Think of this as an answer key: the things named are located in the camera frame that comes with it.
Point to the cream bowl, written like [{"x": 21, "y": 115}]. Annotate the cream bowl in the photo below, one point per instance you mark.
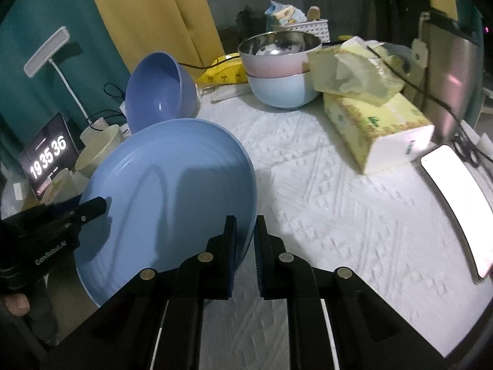
[{"x": 98, "y": 150}]

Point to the silver pink appliance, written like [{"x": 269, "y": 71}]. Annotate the silver pink appliance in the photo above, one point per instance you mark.
[{"x": 445, "y": 60}]

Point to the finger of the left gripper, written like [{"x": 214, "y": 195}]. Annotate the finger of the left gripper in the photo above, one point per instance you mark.
[{"x": 80, "y": 213}]

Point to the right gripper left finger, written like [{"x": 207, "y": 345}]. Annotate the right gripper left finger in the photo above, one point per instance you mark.
[{"x": 209, "y": 275}]

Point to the teal curtain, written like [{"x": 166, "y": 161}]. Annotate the teal curtain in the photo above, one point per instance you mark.
[{"x": 56, "y": 58}]

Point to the tablet showing clock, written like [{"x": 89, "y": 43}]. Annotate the tablet showing clock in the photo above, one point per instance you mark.
[{"x": 50, "y": 151}]

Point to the light blue plate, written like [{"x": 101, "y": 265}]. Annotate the light blue plate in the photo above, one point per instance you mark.
[{"x": 169, "y": 189}]

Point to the yellow curtain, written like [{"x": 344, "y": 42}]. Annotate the yellow curtain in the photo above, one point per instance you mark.
[{"x": 185, "y": 29}]

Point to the smartphone with lit screen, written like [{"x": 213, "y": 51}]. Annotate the smartphone with lit screen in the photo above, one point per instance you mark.
[{"x": 466, "y": 201}]

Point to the pink steel-lined bowl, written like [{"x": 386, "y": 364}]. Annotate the pink steel-lined bowl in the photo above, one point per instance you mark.
[{"x": 278, "y": 54}]

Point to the white desk lamp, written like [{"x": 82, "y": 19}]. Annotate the white desk lamp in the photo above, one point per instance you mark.
[{"x": 45, "y": 54}]

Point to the dark chair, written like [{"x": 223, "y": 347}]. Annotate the dark chair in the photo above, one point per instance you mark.
[{"x": 333, "y": 0}]

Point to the white perforated basket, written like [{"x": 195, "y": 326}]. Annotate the white perforated basket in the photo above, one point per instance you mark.
[{"x": 317, "y": 28}]

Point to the light blue bowl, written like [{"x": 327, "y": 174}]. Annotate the light blue bowl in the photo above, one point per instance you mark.
[{"x": 291, "y": 92}]

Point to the yellow tissue pack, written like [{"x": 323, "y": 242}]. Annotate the yellow tissue pack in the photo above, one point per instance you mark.
[{"x": 362, "y": 83}]

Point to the blue snack packet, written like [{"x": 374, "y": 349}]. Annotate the blue snack packet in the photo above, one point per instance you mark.
[{"x": 281, "y": 14}]

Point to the dark blue bowl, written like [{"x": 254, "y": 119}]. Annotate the dark blue bowl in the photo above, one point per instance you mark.
[{"x": 158, "y": 90}]

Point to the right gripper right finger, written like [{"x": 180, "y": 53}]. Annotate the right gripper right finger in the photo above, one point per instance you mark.
[{"x": 280, "y": 274}]

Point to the yellow duck wipes pack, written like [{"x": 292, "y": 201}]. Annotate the yellow duck wipes pack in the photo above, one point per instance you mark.
[{"x": 227, "y": 69}]

